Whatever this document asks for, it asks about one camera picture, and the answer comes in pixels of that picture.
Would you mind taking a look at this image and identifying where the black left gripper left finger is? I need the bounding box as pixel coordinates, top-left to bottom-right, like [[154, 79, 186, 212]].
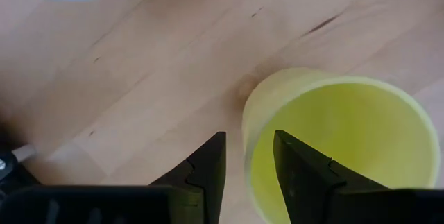
[[148, 131, 227, 224]]

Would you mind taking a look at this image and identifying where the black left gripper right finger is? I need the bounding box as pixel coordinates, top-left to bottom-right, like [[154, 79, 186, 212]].
[[273, 130, 389, 224]]

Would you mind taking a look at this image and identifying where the yellow-green mug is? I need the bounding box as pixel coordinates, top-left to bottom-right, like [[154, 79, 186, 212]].
[[241, 67, 441, 224]]

